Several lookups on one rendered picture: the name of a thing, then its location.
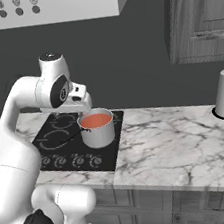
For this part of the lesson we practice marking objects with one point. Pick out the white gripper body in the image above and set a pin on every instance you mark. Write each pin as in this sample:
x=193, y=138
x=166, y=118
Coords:
x=70, y=106

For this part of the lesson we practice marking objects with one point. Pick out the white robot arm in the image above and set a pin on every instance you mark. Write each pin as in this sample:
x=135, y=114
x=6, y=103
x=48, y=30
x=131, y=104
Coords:
x=14, y=171

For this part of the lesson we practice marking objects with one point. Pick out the steel saucepan with red sauce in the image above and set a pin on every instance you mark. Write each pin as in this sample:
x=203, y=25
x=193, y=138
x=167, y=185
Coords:
x=97, y=127

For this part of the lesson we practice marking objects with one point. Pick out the black hob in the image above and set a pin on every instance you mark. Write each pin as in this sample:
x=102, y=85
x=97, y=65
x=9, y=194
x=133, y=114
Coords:
x=72, y=141

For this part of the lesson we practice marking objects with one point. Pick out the hob knob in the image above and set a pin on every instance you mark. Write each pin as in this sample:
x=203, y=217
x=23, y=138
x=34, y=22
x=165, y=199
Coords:
x=60, y=161
x=45, y=160
x=78, y=160
x=95, y=160

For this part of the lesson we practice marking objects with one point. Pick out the grey base cupboard drawer front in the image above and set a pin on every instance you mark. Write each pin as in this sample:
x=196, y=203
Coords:
x=216, y=203
x=114, y=197

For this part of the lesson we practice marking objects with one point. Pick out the white extractor hood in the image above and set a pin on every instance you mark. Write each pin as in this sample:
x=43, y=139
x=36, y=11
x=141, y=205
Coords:
x=52, y=6

